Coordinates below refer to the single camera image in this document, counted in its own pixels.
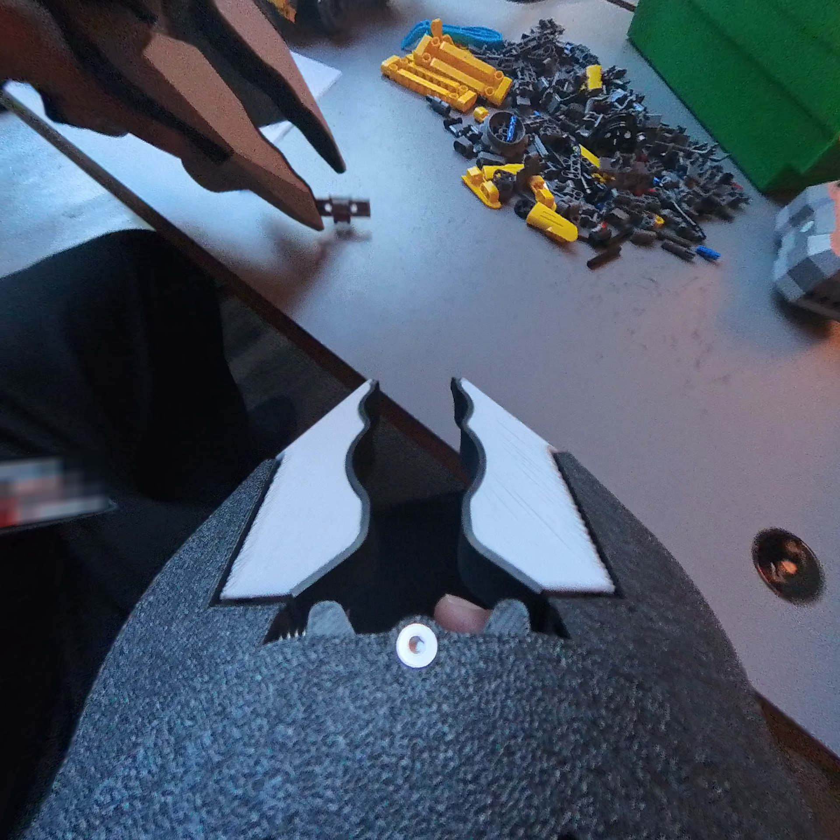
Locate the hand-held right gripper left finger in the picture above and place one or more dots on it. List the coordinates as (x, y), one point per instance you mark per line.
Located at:
(302, 525)

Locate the small black connector piece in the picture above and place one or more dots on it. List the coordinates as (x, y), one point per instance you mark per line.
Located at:
(344, 208)

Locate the yellow grey brick toy vehicle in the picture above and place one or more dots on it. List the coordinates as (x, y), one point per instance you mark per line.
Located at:
(328, 11)

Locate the pile of grey brick parts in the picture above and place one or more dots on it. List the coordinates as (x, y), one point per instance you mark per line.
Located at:
(617, 145)

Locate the grey brick hub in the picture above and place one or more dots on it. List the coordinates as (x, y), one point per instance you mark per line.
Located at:
(811, 250)

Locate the yellow pointed brick piece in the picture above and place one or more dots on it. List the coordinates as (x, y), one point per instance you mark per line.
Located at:
(551, 223)

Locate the white instruction booklet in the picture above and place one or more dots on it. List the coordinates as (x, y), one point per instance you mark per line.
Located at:
(309, 79)

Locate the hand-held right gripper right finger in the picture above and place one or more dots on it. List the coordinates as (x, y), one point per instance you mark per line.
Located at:
(532, 512)

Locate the person's left hand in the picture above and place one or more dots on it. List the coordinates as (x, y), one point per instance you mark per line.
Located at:
(40, 72)

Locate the green plastic bin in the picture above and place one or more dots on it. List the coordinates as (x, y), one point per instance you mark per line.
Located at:
(748, 66)

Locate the yellow curved brick piece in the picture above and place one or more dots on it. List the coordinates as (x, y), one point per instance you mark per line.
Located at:
(481, 187)

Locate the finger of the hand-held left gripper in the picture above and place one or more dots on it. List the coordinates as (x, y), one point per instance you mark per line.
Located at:
(256, 46)
(171, 92)

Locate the yellow brick panel assembly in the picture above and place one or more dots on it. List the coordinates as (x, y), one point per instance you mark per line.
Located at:
(446, 72)

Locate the grey desk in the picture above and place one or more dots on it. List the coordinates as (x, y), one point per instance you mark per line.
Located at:
(591, 394)

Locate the blue brick separator tool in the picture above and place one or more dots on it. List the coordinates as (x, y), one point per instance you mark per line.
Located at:
(460, 33)

